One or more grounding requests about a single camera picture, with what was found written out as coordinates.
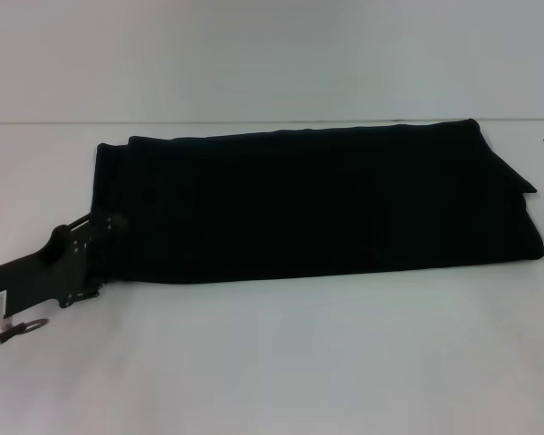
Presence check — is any black shirt with FREE print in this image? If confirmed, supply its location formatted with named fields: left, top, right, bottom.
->
left=82, top=118, right=544, bottom=292

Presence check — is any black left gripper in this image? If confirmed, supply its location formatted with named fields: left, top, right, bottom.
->
left=0, top=212, right=129, bottom=314

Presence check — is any left arm cable with plug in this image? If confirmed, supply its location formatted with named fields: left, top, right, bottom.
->
left=0, top=316, right=52, bottom=364

